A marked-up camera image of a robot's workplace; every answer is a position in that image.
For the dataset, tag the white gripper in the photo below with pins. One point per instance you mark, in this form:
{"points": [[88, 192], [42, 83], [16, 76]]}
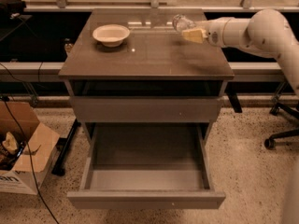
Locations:
{"points": [[214, 33]]}

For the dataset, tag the clear plastic water bottle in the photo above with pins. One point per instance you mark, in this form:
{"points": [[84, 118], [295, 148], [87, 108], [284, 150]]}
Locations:
{"points": [[181, 23]]}

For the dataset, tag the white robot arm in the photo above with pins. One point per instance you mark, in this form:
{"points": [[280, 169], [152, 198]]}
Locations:
{"points": [[262, 184]]}

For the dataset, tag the grey drawer cabinet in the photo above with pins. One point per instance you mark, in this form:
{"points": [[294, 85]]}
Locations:
{"points": [[154, 61]]}

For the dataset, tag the small bottle behind cabinet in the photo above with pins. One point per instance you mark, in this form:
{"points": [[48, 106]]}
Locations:
{"points": [[68, 45]]}

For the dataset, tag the closed grey upper drawer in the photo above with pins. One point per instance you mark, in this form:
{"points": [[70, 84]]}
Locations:
{"points": [[148, 110]]}

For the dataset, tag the open grey lower drawer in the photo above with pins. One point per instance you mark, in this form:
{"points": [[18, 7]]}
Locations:
{"points": [[147, 166]]}

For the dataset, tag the white paper bowl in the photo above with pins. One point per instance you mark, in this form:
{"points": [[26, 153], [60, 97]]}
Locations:
{"points": [[111, 35]]}

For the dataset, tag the black office chair base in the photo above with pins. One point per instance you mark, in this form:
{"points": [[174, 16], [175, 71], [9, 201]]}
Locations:
{"points": [[287, 126]]}

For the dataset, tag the black bag on desk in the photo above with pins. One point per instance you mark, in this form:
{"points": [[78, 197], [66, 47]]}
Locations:
{"points": [[11, 9]]}

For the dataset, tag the black table leg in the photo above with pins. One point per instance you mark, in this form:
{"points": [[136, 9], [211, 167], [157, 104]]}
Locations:
{"points": [[63, 146]]}

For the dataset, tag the open cardboard box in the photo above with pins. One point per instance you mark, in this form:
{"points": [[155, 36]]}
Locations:
{"points": [[38, 148]]}

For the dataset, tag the crumpled snack bag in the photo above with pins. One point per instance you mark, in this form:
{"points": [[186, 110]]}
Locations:
{"points": [[9, 148]]}

